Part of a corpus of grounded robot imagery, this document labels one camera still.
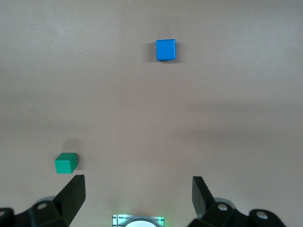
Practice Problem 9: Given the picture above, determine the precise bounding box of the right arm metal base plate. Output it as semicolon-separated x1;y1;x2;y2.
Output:
111;214;166;227

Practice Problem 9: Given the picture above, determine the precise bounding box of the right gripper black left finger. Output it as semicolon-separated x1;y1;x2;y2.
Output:
0;174;86;227

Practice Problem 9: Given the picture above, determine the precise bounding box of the green cube block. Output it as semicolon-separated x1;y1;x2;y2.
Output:
54;152;79;175

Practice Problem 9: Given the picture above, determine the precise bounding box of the blue cube block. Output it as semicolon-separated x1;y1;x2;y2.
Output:
155;39;177;61

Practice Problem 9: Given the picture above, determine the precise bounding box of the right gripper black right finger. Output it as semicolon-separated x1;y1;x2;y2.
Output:
192;176;288;227

